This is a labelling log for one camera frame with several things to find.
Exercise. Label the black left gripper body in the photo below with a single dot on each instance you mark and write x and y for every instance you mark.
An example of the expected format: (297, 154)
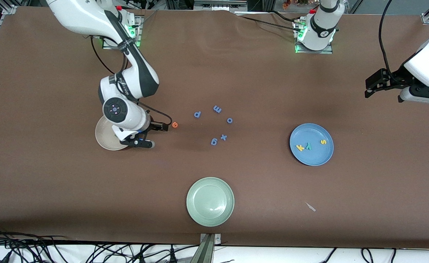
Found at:
(394, 79)

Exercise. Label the teal letter y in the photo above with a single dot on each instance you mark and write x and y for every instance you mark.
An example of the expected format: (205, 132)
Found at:
(308, 147)

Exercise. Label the yellow letter k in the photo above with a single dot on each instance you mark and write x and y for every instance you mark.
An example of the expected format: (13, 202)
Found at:
(300, 147)

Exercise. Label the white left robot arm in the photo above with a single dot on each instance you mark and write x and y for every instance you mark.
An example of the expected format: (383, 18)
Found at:
(322, 25)

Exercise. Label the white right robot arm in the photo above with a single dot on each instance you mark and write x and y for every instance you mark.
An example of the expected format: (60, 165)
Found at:
(75, 14)

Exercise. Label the blue letter p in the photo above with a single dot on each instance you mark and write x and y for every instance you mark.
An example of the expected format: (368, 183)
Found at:
(197, 114)

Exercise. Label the beige round plate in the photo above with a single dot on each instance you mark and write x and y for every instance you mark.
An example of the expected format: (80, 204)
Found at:
(106, 140)

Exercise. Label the blue letter g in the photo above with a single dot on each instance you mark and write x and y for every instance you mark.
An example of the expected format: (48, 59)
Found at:
(213, 142)

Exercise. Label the blue letter m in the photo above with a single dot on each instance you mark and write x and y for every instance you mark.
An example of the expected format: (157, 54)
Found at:
(217, 109)

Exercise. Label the brown table cover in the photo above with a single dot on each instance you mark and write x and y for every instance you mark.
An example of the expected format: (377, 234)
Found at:
(214, 73)

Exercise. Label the blue round plate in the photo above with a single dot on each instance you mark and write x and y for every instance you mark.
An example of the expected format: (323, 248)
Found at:
(313, 157)

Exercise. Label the pale green round plate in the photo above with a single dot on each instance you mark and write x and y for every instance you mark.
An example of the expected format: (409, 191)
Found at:
(210, 201)

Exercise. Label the grey paper scrap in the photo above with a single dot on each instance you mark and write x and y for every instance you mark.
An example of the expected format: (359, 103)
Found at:
(311, 207)

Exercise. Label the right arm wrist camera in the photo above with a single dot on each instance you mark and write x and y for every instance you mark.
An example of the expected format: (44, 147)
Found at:
(137, 143)

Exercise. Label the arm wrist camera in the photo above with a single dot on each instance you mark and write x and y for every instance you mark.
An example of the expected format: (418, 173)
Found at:
(418, 95)
(137, 143)

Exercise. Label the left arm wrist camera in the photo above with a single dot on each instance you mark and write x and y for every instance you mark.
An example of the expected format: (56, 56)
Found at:
(418, 95)

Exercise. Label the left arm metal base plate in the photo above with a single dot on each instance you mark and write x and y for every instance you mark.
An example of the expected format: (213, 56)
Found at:
(314, 52)

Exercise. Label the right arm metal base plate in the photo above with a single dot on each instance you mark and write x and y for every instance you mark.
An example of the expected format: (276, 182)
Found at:
(138, 40)

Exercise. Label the metal table edge bracket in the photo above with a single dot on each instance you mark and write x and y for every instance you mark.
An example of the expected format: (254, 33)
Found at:
(207, 252)

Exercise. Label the aluminium frame beam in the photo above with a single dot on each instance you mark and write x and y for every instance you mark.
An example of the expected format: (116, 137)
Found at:
(219, 5)

